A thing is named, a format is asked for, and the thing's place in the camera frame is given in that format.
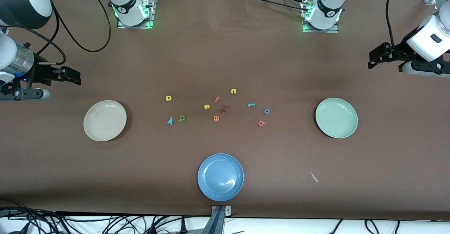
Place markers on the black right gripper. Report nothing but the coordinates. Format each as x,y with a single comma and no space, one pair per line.
39,74

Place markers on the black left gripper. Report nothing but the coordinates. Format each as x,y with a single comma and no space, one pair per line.
400,50

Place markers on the teal letter y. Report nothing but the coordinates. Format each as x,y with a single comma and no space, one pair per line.
170,121

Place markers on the green letter g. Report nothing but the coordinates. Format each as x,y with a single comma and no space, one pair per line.
181,118

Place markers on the pink letter a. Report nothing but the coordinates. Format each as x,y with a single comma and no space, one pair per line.
262,123

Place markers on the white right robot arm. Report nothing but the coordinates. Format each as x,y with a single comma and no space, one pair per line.
21,2

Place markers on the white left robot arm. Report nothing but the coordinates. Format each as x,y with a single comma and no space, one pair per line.
328,9

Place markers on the beige brown plate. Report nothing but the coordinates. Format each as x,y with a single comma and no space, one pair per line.
104,121

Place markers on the light green plate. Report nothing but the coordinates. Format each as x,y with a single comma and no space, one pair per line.
336,118

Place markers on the white tape scrap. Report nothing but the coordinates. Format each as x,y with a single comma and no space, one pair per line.
314,177

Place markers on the brown table cover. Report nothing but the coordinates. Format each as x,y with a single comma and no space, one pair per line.
225,51

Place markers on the blue plate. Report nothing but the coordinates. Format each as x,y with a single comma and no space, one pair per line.
220,177

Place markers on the black power plug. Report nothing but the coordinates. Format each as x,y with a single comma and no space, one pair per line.
182,227

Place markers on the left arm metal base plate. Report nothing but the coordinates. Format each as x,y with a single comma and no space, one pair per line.
334,31

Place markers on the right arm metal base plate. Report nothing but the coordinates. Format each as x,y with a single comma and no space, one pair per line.
153,5

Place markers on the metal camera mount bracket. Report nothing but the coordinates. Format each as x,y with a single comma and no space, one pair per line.
220,214

